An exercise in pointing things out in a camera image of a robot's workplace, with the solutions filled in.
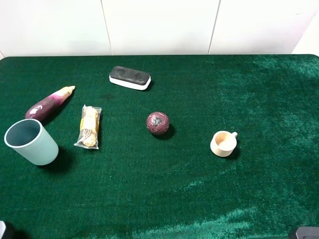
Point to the purple eggplant toy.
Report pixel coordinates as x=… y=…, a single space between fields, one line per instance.
x=43 y=109

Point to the dark red ball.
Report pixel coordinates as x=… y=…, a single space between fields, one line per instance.
x=157 y=123

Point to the black white board eraser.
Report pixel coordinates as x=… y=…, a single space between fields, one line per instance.
x=130 y=78

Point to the cream wooden cup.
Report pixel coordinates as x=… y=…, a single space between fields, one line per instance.
x=223 y=143

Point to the green felt table cloth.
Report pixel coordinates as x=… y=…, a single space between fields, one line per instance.
x=138 y=185

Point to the wrapped biscuit packet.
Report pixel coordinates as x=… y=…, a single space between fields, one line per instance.
x=89 y=127

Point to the light blue plastic cup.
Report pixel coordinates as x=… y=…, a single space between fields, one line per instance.
x=31 y=140

